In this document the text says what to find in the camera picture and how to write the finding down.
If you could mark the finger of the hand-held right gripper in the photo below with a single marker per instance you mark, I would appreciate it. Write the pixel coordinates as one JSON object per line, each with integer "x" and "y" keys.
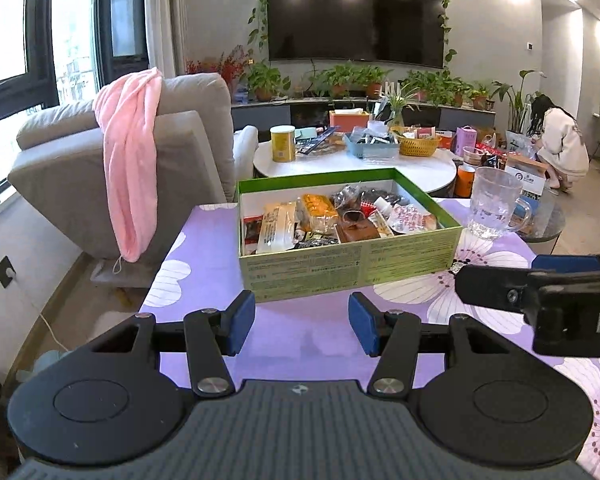
{"x": 485, "y": 285}
{"x": 570, "y": 262}

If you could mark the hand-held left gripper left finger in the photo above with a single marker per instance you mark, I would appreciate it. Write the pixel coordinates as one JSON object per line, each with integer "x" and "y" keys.
{"x": 240, "y": 322}

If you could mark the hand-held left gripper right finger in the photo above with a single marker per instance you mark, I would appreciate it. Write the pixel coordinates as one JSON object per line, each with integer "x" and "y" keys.
{"x": 365, "y": 322}

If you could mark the green cardboard box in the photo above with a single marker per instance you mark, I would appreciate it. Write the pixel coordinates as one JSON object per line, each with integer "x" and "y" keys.
{"x": 305, "y": 275}

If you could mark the round glass side table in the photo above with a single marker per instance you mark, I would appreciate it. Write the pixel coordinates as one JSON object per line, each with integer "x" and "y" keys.
{"x": 545, "y": 230}

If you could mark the purple floral tablecloth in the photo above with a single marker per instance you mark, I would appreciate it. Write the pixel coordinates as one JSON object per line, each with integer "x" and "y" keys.
{"x": 205, "y": 270}

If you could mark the clear glass mug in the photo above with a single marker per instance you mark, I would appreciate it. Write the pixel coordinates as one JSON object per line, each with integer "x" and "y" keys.
{"x": 495, "y": 200}

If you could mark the red and black snack packet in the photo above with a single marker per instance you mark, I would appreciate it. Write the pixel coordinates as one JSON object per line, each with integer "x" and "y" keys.
{"x": 251, "y": 232}

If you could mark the brown cake packet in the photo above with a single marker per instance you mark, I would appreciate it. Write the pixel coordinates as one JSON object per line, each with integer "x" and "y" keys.
{"x": 357, "y": 230}

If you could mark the white and brown carton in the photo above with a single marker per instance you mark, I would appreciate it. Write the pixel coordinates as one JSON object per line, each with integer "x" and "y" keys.
{"x": 532, "y": 177}

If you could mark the long white snack packet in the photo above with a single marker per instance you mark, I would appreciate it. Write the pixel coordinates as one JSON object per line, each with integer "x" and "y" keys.
{"x": 277, "y": 227}

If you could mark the pink pouch with white cap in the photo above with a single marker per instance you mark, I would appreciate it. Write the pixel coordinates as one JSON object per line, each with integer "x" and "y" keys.
{"x": 405, "y": 220}

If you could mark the orange can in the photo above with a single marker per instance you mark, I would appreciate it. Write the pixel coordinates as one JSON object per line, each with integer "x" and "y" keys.
{"x": 465, "y": 182}

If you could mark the orange snack packet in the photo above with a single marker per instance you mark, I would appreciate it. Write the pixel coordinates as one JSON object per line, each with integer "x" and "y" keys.
{"x": 319, "y": 204}

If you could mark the round white table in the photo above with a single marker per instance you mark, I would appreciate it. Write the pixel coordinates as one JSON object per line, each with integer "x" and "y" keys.
{"x": 430, "y": 170}

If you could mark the clear bag of dark raisins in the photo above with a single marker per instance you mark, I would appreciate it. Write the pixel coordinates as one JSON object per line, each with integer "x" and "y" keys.
{"x": 350, "y": 195}

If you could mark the purple box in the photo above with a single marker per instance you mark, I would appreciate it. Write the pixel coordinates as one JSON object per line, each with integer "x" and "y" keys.
{"x": 465, "y": 140}

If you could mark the yellow wicker basket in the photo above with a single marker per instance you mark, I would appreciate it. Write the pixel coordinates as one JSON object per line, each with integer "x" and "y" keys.
{"x": 420, "y": 147}

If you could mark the large-leaf floor plant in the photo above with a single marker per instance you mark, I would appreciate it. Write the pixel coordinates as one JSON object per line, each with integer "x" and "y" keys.
{"x": 515, "y": 100}

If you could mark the white upholstered chair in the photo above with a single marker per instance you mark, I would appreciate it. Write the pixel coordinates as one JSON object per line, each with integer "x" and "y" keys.
{"x": 245, "y": 150}

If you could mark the blue plastic basket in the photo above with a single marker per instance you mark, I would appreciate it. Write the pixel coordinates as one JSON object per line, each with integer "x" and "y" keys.
{"x": 375, "y": 150}

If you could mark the yellow can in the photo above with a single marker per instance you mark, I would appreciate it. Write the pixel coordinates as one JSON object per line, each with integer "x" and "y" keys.
{"x": 282, "y": 145}

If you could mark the grey rounded object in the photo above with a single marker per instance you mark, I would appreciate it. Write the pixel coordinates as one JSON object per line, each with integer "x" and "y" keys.
{"x": 50, "y": 360}

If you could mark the pink towel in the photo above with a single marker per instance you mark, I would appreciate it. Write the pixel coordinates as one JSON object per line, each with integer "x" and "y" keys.
{"x": 130, "y": 160}

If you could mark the orange tissue box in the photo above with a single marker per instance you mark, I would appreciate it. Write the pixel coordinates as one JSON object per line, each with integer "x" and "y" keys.
{"x": 349, "y": 121}

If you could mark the spider plant in vase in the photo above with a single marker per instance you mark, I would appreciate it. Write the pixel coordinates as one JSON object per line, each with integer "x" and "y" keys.
{"x": 395, "y": 102}

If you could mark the dark television cabinet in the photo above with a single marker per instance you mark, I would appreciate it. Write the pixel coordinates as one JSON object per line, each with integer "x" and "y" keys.
{"x": 305, "y": 115}

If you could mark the grey armchair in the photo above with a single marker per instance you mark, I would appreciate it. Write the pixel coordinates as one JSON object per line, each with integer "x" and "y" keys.
{"x": 70, "y": 170}

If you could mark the row of potted green plants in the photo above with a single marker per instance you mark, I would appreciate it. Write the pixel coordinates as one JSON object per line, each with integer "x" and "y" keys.
{"x": 265, "y": 77}

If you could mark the red flower arrangement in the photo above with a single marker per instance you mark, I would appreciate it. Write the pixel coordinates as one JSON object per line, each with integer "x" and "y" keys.
{"x": 220, "y": 65}

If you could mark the beige curtain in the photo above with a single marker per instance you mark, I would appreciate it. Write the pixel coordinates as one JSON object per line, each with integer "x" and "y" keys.
{"x": 165, "y": 10}

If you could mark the black framed window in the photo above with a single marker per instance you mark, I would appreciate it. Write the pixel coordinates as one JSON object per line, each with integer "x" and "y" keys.
{"x": 42, "y": 35}

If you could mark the black wall socket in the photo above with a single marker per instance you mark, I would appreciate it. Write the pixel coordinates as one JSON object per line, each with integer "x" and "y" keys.
{"x": 2, "y": 275}

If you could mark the wall-mounted television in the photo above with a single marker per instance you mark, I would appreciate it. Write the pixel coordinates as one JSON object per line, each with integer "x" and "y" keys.
{"x": 355, "y": 15}

